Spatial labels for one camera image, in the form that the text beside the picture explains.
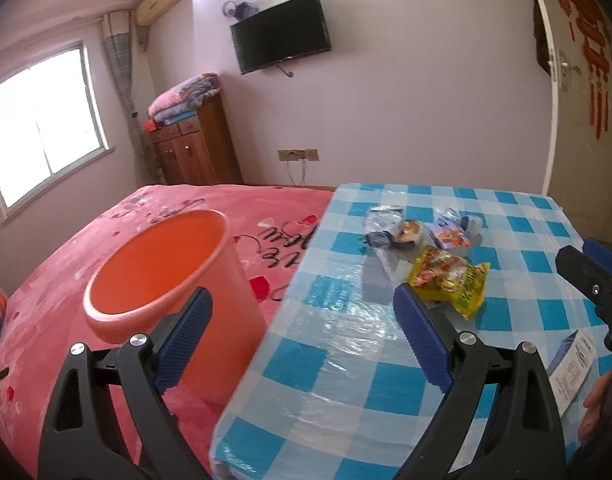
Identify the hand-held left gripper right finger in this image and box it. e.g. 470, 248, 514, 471
392, 282, 567, 480

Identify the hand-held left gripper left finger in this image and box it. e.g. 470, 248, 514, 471
36, 287, 214, 480

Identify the cartoon printed tissue pack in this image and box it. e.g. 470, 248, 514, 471
546, 329, 598, 417

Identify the yellow snack packet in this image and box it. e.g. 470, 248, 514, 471
407, 245, 491, 322

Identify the orange plastic bucket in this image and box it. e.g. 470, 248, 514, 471
82, 208, 267, 406

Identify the small brown snack packet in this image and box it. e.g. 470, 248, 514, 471
393, 219, 429, 250

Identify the blue white snack packet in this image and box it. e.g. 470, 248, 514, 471
431, 207, 484, 251

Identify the person's right hand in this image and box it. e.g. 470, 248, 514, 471
577, 370, 612, 445

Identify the blue checked tablecloth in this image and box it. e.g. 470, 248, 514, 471
208, 182, 612, 480

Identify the white door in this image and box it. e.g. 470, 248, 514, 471
522, 0, 612, 248

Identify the pink printed blanket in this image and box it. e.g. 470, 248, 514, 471
0, 183, 337, 480

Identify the brown wooden cabinet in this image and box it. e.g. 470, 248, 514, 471
148, 92, 244, 186

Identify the folded pink blue blanket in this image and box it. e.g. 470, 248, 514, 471
147, 72, 222, 128

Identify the red paper door decoration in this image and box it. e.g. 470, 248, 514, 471
556, 0, 612, 141

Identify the window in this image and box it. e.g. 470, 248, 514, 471
0, 42, 117, 211

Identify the grey checked curtain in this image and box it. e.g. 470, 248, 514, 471
102, 10, 162, 186

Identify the power cable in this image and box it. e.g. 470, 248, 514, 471
285, 159, 308, 187

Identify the metal door handle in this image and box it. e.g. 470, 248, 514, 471
557, 50, 579, 93

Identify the wall socket strip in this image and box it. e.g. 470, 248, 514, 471
277, 148, 319, 162

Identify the black wall television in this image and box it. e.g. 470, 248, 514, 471
230, 0, 333, 76

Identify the blue wall decal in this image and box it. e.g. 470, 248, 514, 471
222, 0, 259, 23

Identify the wall air conditioner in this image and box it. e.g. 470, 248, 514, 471
136, 0, 193, 27

